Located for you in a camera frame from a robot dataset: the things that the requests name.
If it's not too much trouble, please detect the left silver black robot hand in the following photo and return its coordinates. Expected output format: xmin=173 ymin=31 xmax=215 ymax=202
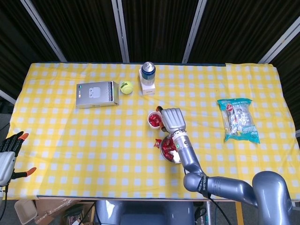
xmin=0 ymin=131 xmax=38 ymax=187

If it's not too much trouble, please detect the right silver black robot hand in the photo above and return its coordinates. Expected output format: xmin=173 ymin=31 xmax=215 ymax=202
xmin=156 ymin=105 xmax=188 ymax=135

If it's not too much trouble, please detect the white paper cup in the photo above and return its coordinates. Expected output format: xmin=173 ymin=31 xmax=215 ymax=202
xmin=147 ymin=111 xmax=165 ymax=130

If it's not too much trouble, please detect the silver metal plate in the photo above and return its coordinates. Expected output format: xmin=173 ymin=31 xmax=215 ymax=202
xmin=160 ymin=135 xmax=183 ymax=164

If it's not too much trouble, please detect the small white cardboard box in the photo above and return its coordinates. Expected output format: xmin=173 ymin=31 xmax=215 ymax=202
xmin=138 ymin=69 xmax=157 ymax=96

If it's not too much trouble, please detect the blue silver drink can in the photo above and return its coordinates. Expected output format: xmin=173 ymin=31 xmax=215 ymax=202
xmin=141 ymin=61 xmax=157 ymax=87

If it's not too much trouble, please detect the beige plastic container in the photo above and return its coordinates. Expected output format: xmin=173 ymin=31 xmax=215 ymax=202
xmin=14 ymin=199 xmax=38 ymax=225

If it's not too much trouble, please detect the yellow tennis ball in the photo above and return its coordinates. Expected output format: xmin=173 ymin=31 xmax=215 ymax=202
xmin=119 ymin=81 xmax=134 ymax=95

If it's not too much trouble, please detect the brown cardboard box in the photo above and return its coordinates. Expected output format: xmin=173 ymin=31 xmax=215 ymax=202
xmin=35 ymin=199 xmax=94 ymax=225

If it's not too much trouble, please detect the teal clear snack bag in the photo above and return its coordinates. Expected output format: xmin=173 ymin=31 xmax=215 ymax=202
xmin=217 ymin=97 xmax=261 ymax=144

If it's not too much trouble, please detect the silver earbuds box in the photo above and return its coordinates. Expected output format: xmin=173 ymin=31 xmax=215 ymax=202
xmin=75 ymin=81 xmax=120 ymax=110

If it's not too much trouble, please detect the yellow white checked tablecloth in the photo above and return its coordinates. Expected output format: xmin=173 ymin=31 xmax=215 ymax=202
xmin=6 ymin=62 xmax=300 ymax=201

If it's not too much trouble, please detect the black pleated curtain panel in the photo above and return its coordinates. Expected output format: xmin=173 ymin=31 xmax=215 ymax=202
xmin=30 ymin=0 xmax=125 ymax=63
xmin=269 ymin=39 xmax=300 ymax=132
xmin=121 ymin=0 xmax=200 ymax=63
xmin=0 ymin=0 xmax=61 ymax=99
xmin=187 ymin=0 xmax=300 ymax=64

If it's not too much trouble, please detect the grey robot torso base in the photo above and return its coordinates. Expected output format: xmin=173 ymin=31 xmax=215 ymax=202
xmin=95 ymin=200 xmax=195 ymax=225

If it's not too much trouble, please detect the metal table leg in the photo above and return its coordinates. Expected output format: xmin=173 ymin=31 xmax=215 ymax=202
xmin=205 ymin=201 xmax=212 ymax=225

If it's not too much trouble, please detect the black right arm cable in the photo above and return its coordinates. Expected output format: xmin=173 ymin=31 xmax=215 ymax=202
xmin=207 ymin=193 xmax=232 ymax=225

